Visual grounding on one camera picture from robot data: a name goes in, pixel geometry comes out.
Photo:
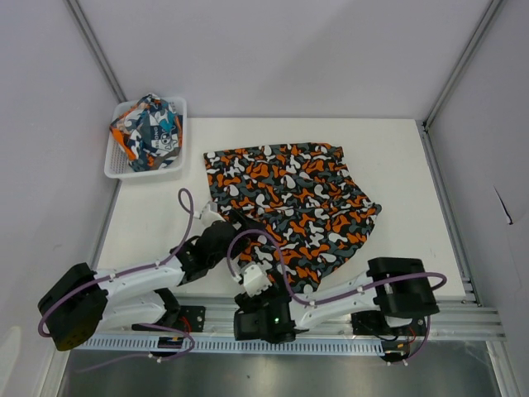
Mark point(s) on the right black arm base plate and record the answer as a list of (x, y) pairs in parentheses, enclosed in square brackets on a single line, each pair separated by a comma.
[(373, 323)]

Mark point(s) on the blue orange patterned shorts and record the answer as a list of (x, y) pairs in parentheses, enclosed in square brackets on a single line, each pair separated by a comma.
[(150, 133)]

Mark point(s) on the aluminium frame post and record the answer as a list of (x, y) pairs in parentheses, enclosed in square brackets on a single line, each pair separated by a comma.
[(476, 39), (89, 36)]

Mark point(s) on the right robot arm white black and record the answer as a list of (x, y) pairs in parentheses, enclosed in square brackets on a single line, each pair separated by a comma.
[(397, 288)]

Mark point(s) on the white slotted cable duct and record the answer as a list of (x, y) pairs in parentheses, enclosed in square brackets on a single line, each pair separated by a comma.
[(224, 344)]

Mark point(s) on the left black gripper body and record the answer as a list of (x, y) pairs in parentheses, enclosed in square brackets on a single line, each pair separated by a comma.
[(238, 226)]

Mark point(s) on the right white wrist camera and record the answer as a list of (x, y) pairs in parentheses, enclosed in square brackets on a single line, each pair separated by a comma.
[(254, 280)]

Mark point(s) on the white plastic basket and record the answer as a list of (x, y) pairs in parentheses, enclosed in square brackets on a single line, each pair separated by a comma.
[(116, 166)]

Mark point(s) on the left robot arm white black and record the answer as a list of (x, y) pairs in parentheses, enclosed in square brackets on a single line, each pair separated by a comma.
[(84, 301)]

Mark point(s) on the left aluminium frame post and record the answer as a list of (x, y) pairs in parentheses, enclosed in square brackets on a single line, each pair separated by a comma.
[(89, 36)]

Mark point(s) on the orange black camo shorts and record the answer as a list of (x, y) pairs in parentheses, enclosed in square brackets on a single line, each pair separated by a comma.
[(306, 199)]

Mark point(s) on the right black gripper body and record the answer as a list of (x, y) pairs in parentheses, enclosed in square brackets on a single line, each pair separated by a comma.
[(277, 285)]

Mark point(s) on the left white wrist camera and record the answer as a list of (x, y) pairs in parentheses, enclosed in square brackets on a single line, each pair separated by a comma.
[(208, 215)]

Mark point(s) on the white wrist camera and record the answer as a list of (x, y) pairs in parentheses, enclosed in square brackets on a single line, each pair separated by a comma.
[(208, 215), (254, 280)]

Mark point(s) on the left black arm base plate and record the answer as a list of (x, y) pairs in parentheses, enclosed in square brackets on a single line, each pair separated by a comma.
[(183, 318)]

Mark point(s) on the right aluminium frame post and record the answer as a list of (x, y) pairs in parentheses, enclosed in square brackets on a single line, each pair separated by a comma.
[(476, 39)]

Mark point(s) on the aluminium mounting rail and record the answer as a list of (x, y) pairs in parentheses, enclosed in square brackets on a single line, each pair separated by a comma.
[(454, 322)]

